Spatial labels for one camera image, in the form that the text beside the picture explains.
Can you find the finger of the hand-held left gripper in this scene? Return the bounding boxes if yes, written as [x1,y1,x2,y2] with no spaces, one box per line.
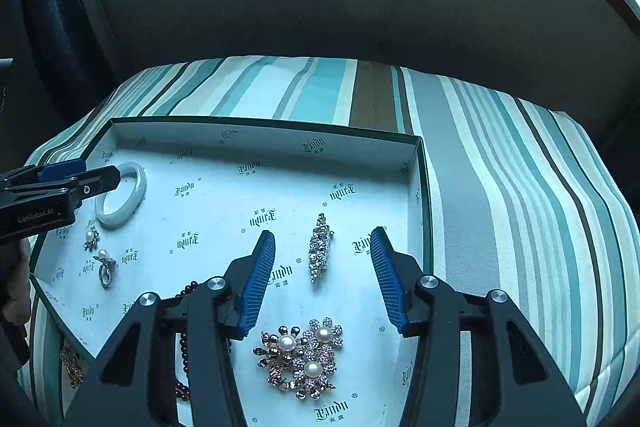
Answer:
[30,164,122,208]
[0,159,87,190]

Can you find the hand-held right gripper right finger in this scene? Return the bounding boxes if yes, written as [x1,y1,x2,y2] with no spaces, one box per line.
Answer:
[370,227,588,427]

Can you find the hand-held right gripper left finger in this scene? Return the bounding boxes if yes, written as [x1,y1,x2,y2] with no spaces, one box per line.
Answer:
[62,230,276,427]

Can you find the white jade bangle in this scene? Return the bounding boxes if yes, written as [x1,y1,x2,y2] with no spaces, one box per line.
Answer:
[95,161,149,228]

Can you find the crystal hair clip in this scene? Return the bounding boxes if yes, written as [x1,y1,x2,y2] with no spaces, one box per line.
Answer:
[308,213,335,284]

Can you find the large pearl flower brooch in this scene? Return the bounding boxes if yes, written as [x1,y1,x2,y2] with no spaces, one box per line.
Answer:
[252,317,345,400]

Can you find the shallow printed box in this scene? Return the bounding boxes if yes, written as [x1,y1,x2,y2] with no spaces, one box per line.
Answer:
[29,117,433,427]

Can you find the pearl ring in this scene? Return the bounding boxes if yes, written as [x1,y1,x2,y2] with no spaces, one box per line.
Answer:
[93,249,117,290]

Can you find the purple bead bracelet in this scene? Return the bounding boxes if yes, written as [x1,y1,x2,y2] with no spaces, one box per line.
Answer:
[172,279,233,403]

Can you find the person's left hand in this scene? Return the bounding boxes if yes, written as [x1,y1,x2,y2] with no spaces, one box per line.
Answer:
[0,238,32,326]

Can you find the striped tablecloth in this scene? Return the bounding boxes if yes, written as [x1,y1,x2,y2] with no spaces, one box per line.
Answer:
[17,56,628,427]

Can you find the dark curtain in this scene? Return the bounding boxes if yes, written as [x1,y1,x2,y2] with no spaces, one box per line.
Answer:
[17,0,123,112]

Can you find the gold chain bracelet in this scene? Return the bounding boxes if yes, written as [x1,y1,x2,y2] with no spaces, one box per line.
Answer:
[60,344,86,390]

